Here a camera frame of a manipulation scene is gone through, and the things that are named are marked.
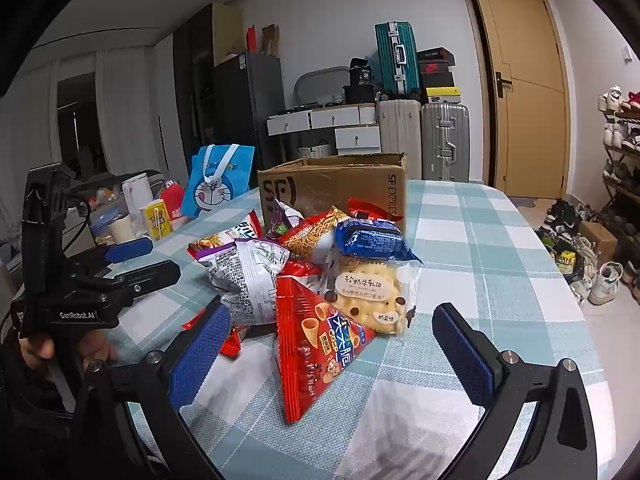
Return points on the teal suitcase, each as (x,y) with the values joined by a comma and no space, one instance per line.
(397,60)

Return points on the blue clear biscuit packet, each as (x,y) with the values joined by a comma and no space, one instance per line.
(370,290)

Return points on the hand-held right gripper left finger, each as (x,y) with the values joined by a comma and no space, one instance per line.
(200,355)

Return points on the blue cartoon tote bag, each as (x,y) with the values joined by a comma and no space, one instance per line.
(220,195)

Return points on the dark grey fridge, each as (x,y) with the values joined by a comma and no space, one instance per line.
(245,105)

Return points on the wicker basket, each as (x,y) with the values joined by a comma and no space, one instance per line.
(314,151)

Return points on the yellow black bag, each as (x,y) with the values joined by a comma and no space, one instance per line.
(567,260)

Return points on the white purple chip bag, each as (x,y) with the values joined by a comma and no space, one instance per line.
(220,245)

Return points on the white drawer desk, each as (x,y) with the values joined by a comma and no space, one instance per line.
(325,117)

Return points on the rows of shoes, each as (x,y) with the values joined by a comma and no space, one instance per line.
(615,135)

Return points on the red black shoe box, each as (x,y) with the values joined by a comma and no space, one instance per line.
(435,67)

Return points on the oval mirror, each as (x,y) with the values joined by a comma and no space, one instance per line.
(320,85)

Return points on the red bag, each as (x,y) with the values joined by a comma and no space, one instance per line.
(175,197)

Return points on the wooden door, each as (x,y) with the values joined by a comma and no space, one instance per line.
(530,85)

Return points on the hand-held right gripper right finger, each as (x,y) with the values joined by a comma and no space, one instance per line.
(462,352)

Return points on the small cardboard box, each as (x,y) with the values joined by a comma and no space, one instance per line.
(597,240)

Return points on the silver grey chip bag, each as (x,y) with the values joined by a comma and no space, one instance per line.
(250,280)

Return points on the red triangular snack packet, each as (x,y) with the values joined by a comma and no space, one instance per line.
(310,355)

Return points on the red black label snack packet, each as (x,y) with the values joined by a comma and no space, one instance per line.
(370,207)

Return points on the yellow black shoe box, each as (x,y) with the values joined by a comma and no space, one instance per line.
(442,95)

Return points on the white sneaker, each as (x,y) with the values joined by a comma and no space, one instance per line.
(605,282)

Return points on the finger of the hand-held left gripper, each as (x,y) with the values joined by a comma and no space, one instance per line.
(130,250)
(150,280)

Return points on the white cup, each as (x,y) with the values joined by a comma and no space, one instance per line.
(122,230)

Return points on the checked tablecloth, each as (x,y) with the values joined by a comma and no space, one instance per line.
(475,240)

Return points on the purple snack packet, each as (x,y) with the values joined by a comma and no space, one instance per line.
(280,220)

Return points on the wooden shoe rack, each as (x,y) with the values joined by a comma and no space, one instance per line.
(625,190)

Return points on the silver suitcase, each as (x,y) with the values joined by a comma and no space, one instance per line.
(445,140)

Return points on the white suitcase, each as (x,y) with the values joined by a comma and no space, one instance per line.
(400,135)

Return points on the small red snack packet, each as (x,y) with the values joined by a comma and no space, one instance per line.
(231,345)

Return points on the white kettle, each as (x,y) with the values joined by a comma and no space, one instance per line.
(137,195)

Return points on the orange noodle snack packet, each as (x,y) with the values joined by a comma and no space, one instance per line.
(310,235)

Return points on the dark wardrobe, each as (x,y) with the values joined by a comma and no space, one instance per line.
(192,85)

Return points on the white curtain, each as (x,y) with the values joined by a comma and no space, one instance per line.
(25,135)
(130,110)

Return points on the person's left forearm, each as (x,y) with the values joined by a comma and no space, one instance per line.
(30,410)

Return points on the pile of shoes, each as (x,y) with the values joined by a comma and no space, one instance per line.
(565,220)

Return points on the person's left hand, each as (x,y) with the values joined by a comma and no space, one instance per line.
(97,345)

